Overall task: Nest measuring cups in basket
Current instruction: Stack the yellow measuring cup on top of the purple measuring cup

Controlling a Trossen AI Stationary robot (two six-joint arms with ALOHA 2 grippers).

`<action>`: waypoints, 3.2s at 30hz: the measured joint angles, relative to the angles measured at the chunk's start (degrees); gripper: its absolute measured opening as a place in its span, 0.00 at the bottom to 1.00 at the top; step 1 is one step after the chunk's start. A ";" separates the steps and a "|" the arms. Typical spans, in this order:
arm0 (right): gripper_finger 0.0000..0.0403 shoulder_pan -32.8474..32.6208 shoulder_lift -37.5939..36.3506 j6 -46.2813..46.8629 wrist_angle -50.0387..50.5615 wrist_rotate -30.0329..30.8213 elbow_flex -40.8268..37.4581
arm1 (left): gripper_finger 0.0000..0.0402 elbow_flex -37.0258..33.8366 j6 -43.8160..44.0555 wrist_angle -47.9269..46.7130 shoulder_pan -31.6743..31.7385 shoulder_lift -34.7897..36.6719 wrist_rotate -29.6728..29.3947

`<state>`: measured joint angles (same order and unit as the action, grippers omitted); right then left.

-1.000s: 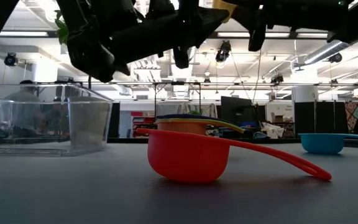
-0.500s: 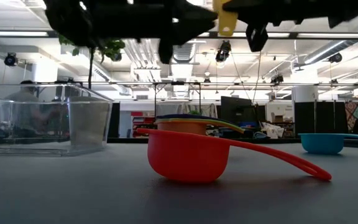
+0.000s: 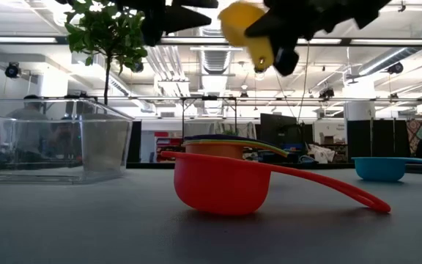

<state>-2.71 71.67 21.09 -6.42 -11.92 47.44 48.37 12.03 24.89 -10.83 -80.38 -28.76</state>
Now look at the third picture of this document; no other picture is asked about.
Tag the black partition panel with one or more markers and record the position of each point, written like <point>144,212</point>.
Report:
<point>379,141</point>

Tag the red measuring cup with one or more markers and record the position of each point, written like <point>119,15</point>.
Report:
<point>214,190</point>

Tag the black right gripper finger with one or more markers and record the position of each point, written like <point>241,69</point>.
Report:
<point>277,27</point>

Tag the red shelf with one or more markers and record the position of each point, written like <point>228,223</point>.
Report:
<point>167,146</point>

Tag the teal measuring cup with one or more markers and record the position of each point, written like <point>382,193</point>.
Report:
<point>379,170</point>

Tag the black table frame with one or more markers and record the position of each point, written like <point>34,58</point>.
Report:
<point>306,167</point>

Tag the blue-grey table mat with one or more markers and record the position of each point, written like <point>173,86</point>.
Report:
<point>86,227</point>

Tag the black metal frame stand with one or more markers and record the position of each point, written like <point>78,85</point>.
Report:
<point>182,117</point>

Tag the silver ventilation duct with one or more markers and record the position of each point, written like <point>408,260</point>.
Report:
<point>215,60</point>

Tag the green measuring cup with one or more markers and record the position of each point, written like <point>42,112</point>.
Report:
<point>266,146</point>

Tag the black monitor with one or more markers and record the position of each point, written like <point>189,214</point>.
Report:
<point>278,128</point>

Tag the yellow measuring cup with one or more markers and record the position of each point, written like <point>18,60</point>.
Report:
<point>234,22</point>

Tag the green leafy plant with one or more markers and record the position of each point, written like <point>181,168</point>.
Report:
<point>104,33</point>

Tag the black ceiling spotlight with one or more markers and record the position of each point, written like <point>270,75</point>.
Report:
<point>395,68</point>
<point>326,93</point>
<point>12,70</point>

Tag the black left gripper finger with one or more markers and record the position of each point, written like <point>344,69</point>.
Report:
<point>196,3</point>
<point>185,19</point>

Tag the white column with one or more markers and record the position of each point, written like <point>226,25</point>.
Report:
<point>359,110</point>

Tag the person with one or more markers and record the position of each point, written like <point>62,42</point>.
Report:
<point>29,121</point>
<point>62,135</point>

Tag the white plant pot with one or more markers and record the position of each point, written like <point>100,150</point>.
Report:
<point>104,146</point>

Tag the patterned hanging cloth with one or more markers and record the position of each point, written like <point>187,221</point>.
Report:
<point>418,133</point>

